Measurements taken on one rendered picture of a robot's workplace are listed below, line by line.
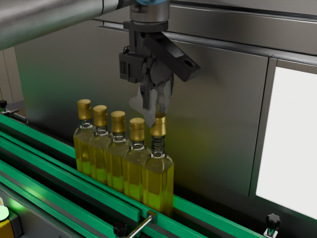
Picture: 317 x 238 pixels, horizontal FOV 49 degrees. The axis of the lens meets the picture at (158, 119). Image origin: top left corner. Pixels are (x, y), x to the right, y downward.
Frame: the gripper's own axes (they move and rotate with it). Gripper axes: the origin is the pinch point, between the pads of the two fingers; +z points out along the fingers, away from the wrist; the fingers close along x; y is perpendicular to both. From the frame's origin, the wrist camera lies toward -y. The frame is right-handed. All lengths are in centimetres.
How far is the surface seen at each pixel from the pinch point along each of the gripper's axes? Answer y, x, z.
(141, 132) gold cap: 4.3, 0.5, 4.5
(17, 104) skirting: 266, -130, 112
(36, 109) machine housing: 68, -17, 22
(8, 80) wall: 269, -127, 87
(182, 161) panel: 0.7, -12.1, 17.5
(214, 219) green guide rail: -13.5, -2.9, 22.9
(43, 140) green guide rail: 49, -5, 24
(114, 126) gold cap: 11.6, 1.3, 4.9
